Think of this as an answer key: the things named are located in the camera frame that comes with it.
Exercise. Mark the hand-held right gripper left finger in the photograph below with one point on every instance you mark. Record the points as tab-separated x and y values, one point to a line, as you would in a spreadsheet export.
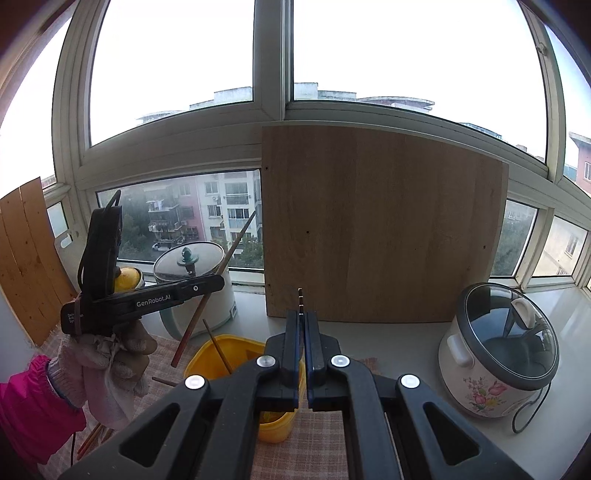
292	350

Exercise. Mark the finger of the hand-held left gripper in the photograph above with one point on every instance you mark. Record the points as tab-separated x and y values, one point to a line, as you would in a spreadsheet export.
203	286

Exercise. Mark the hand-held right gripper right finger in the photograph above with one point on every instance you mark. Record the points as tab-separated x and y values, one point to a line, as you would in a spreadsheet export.
314	350

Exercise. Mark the brown wooden chopstick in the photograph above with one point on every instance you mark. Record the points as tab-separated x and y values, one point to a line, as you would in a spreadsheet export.
198	318
97	444
90	438
217	344

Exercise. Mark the dark chopstick with banded tip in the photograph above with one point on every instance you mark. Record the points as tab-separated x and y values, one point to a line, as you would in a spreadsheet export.
300	300

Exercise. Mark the yellow plastic container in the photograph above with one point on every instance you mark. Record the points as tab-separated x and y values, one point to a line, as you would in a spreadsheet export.
203	364

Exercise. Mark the person's left forearm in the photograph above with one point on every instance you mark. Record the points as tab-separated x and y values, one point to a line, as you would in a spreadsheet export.
32	410

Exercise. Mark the person's left hand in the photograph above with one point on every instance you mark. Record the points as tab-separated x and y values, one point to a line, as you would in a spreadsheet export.
106	378

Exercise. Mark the white pot with glass lid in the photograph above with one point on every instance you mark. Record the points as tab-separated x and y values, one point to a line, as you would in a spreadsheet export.
217	309

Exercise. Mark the dark clay pot yellow lid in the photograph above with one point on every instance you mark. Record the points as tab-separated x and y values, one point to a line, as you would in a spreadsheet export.
129	279

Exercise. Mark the white plastic cutting board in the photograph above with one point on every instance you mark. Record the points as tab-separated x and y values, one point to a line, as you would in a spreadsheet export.
62	240

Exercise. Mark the orange wooden slat panel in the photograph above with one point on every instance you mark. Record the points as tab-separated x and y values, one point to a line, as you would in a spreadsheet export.
27	258

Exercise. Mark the pink checked cloth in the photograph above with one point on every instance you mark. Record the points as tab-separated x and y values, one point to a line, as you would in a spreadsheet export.
318	443

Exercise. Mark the large light wooden board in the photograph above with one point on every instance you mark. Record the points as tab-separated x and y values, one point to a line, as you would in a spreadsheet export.
378	221

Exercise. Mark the floral white rice cooker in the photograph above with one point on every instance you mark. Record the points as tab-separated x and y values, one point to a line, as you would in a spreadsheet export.
480	369

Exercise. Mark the white window frame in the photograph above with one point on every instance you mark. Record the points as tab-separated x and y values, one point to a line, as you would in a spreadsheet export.
268	46

